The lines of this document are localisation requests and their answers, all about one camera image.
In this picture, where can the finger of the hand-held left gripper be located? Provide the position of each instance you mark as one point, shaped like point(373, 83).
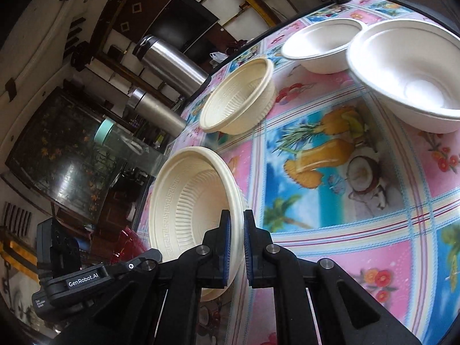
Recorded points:
point(143, 258)

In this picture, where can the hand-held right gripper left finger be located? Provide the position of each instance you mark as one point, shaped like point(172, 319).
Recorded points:
point(225, 251)

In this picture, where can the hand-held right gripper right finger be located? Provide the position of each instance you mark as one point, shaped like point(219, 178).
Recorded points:
point(248, 255)

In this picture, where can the large white paper bowl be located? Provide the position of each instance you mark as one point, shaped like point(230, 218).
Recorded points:
point(395, 72)

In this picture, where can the fruit print tablecloth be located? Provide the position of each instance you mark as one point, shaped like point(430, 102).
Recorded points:
point(359, 230)

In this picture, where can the glass jar with teal lid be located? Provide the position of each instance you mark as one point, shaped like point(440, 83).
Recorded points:
point(125, 143)

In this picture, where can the dark floral glass panel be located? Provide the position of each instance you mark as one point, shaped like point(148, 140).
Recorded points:
point(54, 151)

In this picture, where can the steel tumbler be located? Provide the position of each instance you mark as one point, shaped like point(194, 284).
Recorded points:
point(154, 109)

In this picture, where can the white plastic bag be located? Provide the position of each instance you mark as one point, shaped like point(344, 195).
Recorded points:
point(217, 57)

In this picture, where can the large steel thermos flask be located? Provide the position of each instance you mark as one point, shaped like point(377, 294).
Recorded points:
point(172, 61)

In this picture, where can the black television screen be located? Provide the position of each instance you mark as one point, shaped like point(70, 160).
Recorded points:
point(183, 21)

